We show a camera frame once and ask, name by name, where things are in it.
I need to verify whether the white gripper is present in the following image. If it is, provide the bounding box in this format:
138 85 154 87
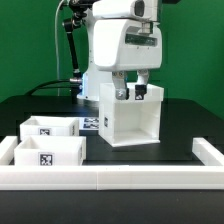
93 19 162 100

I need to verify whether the white drawer cabinet frame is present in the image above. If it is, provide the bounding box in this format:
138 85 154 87
98 83 164 147

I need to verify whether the white drawer box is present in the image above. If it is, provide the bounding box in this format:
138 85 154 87
14 135 86 166
20 116 79 140

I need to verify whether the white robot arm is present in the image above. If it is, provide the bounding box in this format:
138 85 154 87
91 0 168 100

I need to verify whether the white marker plate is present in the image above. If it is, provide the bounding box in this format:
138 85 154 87
79 117 99 130

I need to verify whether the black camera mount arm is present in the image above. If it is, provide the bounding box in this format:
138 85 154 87
62 0 87 98

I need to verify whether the black cable bundle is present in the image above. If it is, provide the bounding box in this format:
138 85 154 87
23 78 83 97

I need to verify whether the white right boundary rail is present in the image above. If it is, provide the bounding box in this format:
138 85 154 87
192 138 224 167

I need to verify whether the white boundary rail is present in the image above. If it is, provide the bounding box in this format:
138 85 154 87
192 138 224 167
0 166 224 190
0 136 18 165

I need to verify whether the grey thin cable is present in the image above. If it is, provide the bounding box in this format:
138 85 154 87
54 0 66 98

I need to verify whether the white front boundary rail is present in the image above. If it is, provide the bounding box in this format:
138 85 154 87
0 166 224 190

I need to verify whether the white left boundary rail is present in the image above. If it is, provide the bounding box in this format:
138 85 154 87
0 136 18 165

